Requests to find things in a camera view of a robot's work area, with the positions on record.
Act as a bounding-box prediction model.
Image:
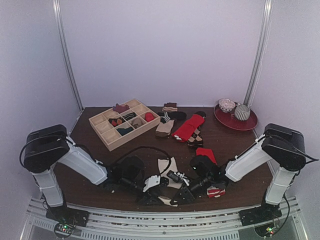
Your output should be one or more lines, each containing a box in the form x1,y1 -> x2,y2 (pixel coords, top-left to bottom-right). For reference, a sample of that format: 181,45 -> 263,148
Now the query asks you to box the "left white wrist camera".
142,175 -> 161,193

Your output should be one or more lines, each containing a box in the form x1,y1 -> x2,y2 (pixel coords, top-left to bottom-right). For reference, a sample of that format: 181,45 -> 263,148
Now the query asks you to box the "red sock with stripes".
195,147 -> 226,198

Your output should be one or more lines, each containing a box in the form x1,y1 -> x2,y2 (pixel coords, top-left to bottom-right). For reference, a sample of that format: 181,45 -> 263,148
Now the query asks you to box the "wooden compartment box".
89,99 -> 161,151

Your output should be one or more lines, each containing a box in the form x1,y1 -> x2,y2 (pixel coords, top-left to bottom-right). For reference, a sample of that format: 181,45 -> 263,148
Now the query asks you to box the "dotted white bowl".
218,98 -> 236,113

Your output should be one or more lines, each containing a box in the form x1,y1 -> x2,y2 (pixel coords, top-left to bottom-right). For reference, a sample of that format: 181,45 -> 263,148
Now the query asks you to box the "striped ceramic cup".
234,104 -> 251,121

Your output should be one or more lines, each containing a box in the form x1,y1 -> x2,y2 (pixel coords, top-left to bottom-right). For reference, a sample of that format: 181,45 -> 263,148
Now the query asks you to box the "strawberry pattern sock in box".
108,117 -> 125,127

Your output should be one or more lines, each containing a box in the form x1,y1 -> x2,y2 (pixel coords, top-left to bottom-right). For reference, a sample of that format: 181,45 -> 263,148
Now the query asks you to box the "red rolled sock in box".
144,112 -> 155,122

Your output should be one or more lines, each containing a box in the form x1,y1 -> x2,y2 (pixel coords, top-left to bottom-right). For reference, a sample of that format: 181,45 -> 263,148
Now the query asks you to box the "teal sock in box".
116,127 -> 133,136

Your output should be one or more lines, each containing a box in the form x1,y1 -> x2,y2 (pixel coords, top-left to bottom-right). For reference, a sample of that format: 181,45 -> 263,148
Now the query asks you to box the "aluminium frame post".
243,0 -> 273,107
52,0 -> 84,112

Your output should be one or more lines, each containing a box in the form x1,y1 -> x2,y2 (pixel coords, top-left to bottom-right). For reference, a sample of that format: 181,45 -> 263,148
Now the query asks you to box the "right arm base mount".
239,206 -> 282,238

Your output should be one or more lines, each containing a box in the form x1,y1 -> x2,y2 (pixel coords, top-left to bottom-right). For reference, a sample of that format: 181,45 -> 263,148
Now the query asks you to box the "purple sock in box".
112,103 -> 130,114

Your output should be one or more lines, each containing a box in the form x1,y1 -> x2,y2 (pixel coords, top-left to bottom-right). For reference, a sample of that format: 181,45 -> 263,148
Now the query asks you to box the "beige sock in box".
131,117 -> 144,129

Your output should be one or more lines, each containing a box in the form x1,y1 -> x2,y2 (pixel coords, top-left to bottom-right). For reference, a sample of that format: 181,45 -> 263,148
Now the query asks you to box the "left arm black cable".
109,146 -> 173,178

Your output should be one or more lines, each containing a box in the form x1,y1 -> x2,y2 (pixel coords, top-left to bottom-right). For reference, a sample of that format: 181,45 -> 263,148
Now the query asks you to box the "front aluminium rail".
18,197 -> 310,240

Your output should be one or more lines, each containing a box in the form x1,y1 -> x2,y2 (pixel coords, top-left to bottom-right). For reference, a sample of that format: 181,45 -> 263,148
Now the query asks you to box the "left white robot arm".
19,124 -> 169,222

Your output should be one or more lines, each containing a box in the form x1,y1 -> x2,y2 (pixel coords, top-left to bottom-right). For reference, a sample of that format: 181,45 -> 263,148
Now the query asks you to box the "red plate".
213,104 -> 258,131

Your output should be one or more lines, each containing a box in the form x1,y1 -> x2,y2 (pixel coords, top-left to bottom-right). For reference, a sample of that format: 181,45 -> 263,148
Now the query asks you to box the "red folded sock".
171,113 -> 206,142

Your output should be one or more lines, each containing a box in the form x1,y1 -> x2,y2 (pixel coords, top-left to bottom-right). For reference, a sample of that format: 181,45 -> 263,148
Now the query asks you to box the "right aluminium frame post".
243,0 -> 273,107

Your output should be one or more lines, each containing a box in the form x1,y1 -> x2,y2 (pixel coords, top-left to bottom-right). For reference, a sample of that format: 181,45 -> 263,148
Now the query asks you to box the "black white striped sock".
157,111 -> 187,124

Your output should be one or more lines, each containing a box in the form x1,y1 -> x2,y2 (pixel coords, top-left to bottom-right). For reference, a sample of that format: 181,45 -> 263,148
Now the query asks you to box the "brown striped folded sock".
162,102 -> 178,112

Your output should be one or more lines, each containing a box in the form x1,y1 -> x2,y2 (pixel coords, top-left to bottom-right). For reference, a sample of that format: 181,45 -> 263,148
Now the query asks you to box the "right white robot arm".
170,123 -> 316,221

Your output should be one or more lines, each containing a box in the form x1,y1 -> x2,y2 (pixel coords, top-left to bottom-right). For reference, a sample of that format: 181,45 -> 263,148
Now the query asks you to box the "left aluminium frame post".
52,0 -> 84,112

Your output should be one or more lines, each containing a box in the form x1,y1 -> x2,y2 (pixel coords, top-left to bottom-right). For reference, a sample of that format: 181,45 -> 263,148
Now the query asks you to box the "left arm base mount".
45,205 -> 90,239

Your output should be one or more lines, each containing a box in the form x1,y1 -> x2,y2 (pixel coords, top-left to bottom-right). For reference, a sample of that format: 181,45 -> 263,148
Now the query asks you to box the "cream and brown sock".
158,157 -> 191,207

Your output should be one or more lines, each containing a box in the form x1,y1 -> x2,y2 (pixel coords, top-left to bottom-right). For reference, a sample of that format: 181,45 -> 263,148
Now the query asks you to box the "black striped sock in box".
123,112 -> 137,121

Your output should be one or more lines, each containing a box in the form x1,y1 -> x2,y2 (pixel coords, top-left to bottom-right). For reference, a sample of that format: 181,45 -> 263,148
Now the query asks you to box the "beige brown folded sock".
155,120 -> 175,138

